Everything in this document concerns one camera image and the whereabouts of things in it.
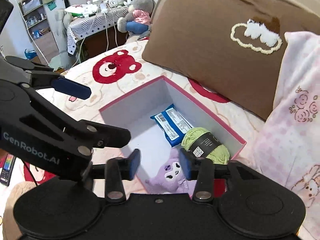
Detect brown cloud pillow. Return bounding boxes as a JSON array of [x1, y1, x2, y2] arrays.
[[142, 0, 319, 120]]

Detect white shelf cabinet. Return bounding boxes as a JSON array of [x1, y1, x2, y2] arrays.
[[17, 0, 106, 66]]

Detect pink checkered pillow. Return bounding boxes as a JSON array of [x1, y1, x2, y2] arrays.
[[252, 31, 319, 239]]

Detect grey plush doll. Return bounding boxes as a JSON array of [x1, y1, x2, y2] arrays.
[[117, 0, 155, 36]]

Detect patterned-cloth side table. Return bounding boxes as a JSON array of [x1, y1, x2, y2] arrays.
[[67, 6, 129, 55]]

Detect blue snack packet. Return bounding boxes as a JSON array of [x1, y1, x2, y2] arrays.
[[150, 104, 193, 147]]

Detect pink cardboard box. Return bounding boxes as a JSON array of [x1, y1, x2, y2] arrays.
[[100, 76, 246, 193]]

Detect cream bear-print blanket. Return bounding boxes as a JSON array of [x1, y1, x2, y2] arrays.
[[0, 39, 276, 240]]

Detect purple plush toy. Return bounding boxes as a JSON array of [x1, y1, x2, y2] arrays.
[[145, 148, 196, 196]]

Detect green yarn ball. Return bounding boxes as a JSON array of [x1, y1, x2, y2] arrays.
[[181, 127, 230, 165]]

